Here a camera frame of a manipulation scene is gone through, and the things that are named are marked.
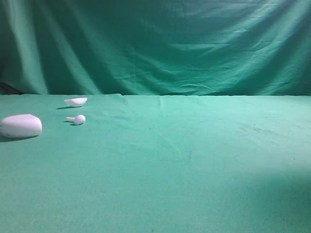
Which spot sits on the green table cloth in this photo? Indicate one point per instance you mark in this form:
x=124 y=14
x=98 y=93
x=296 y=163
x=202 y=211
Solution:
x=159 y=164

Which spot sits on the green backdrop cloth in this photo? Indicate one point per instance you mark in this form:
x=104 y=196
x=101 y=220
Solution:
x=155 y=47

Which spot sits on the white earbud case lid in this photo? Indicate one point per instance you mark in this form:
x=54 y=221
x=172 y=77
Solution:
x=75 y=102

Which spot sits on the white earbud near case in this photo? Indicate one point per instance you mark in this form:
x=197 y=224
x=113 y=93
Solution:
x=78 y=120

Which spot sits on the white earbud case body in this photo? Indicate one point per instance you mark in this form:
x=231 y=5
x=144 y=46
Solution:
x=20 y=126

